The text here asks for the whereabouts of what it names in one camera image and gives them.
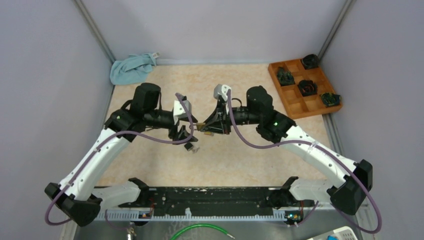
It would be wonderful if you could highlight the white basket corner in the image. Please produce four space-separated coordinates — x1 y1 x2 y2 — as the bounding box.
307 226 358 240

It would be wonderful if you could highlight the dark rosette centre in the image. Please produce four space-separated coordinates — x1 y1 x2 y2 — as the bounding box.
297 79 318 97

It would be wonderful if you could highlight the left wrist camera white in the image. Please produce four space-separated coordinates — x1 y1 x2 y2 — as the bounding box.
172 97 194 126

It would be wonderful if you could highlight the light blue cloth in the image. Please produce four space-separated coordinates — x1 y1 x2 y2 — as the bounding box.
109 52 161 86

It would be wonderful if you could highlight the dark rosette upper left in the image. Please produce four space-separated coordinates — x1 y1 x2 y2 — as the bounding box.
276 67 295 87

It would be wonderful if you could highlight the green cable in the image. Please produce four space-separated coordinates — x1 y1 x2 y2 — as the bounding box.
169 223 236 240

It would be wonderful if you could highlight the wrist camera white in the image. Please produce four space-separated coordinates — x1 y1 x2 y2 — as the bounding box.
172 97 194 126
213 84 232 102

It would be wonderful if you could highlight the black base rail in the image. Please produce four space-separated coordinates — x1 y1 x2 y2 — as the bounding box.
120 186 315 217

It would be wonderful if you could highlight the purple cable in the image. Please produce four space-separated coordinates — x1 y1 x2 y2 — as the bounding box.
44 92 195 227
226 89 383 235

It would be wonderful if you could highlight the dark rosette right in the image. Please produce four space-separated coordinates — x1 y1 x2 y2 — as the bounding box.
320 92 341 108

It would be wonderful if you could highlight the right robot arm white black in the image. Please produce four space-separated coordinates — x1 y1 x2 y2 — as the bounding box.
200 84 373 216

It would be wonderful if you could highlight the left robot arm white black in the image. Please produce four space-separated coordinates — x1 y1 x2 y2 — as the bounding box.
44 82 196 227

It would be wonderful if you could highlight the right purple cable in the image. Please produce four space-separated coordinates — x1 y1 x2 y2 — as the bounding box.
226 89 383 235

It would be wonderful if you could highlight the wooden compartment tray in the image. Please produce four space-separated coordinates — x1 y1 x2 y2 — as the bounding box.
268 58 343 119

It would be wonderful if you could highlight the dark rosette top corner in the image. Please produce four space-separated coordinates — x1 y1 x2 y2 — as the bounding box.
301 54 320 70

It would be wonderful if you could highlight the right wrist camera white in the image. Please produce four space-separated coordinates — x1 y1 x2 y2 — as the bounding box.
213 84 232 102

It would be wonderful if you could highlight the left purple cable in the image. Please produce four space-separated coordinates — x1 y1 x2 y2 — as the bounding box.
44 92 195 227

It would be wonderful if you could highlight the brass padlock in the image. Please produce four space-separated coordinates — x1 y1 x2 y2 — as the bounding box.
203 131 215 137
196 122 205 131

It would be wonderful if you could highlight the black cable lock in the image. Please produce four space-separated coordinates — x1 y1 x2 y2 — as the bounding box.
184 142 200 153

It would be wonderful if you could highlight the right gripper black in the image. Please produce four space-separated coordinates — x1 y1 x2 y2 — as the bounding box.
200 100 261 135

